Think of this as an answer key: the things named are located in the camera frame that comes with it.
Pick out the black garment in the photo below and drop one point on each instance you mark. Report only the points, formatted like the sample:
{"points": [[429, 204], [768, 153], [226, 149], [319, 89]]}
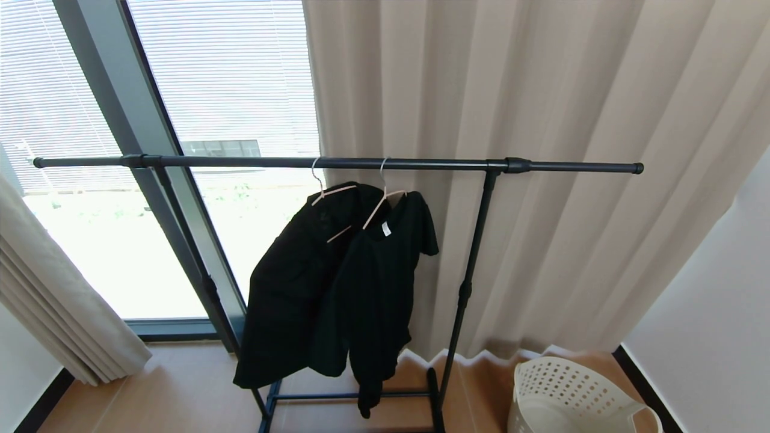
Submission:
{"points": [[379, 300]]}

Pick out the black shorts with white logo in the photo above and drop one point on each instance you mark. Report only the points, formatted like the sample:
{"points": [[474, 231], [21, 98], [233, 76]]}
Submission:
{"points": [[289, 300]]}

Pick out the white laundry basket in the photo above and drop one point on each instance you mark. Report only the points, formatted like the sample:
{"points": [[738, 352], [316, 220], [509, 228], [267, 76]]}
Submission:
{"points": [[571, 391]]}

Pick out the window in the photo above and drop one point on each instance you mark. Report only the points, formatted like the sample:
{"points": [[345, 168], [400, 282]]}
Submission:
{"points": [[228, 72]]}

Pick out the black clothes rack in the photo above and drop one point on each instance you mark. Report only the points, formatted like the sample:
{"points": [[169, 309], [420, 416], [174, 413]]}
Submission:
{"points": [[421, 163]]}

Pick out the pink clothes hanger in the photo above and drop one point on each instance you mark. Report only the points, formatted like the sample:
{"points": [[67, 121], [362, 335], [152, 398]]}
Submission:
{"points": [[385, 195], [334, 191]]}

